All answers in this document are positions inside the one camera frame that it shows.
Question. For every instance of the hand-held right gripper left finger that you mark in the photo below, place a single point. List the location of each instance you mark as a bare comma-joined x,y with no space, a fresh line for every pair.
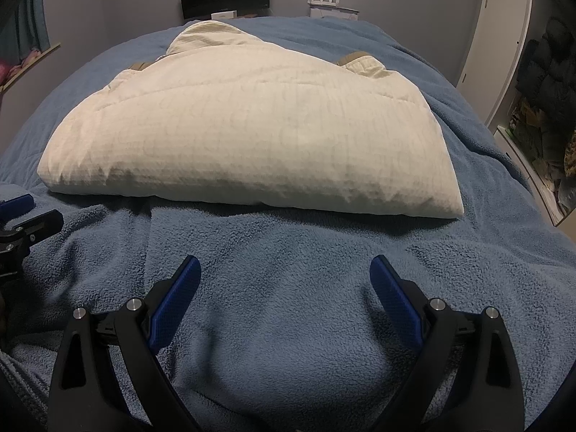
177,297

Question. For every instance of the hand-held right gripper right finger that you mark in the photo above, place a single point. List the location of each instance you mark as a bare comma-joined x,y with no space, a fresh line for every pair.
393,299

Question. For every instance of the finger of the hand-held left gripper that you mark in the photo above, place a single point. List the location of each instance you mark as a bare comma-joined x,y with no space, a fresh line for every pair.
15,204
38,227

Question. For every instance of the cream hooded jacket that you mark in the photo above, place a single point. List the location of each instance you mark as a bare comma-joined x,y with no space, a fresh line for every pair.
252,135

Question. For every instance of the blue fleece blanket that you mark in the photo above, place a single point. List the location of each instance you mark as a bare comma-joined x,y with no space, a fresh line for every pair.
279,306

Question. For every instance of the pink cloth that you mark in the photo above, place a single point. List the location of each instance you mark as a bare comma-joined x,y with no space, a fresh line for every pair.
18,65

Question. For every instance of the wooden window sill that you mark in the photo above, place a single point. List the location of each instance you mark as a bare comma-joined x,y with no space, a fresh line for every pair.
31,65

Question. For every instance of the blue curtain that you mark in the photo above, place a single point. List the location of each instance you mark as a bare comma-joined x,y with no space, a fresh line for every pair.
33,18

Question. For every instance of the small white box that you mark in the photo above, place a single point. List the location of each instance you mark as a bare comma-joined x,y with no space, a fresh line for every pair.
225,15

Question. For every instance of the white wardrobe door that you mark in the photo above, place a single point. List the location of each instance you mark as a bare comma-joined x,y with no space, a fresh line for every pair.
495,31

